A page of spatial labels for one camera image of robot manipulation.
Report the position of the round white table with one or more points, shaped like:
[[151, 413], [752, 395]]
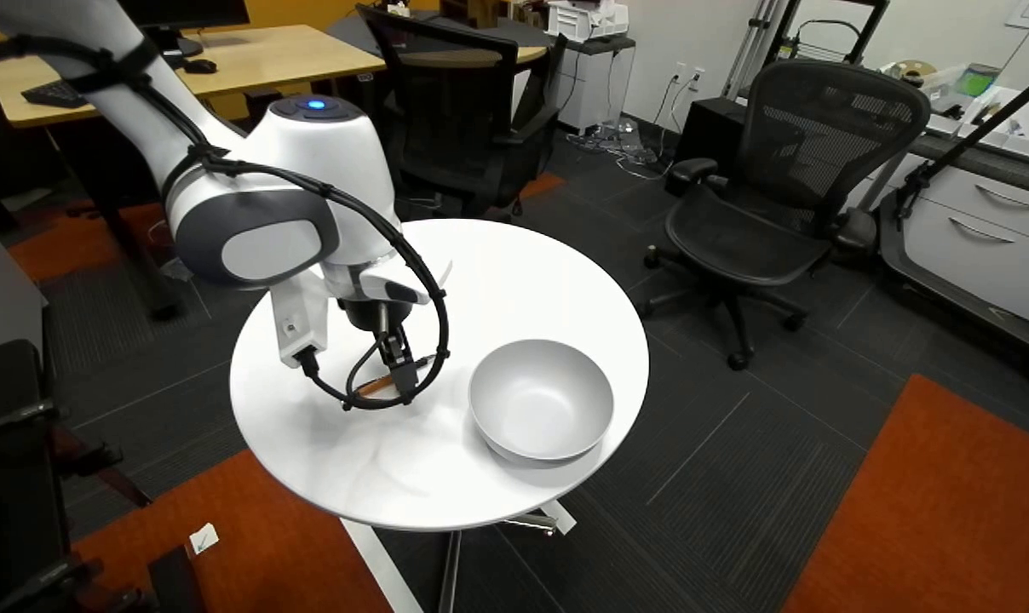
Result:
[[423, 468]]

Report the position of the white drawer cabinet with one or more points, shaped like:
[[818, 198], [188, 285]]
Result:
[[972, 234]]

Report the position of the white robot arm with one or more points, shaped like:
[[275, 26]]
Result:
[[300, 205]]

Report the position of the white camera box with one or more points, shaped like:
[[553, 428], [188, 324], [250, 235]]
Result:
[[300, 316]]

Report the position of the black mesh office chair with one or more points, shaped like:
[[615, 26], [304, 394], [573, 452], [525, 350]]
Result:
[[812, 134]]

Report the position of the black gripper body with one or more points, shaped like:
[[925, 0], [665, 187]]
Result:
[[375, 298]]

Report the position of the grey bowl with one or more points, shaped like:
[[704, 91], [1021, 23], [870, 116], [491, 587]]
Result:
[[540, 399]]

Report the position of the black padded office chair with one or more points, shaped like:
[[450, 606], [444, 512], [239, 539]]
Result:
[[469, 116]]

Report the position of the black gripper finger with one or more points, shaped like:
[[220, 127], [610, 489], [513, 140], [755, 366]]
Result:
[[396, 354]]

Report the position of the black mounting table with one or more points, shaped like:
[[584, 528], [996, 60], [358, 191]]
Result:
[[36, 556]]

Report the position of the orange black marker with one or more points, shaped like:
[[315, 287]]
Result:
[[387, 387]]

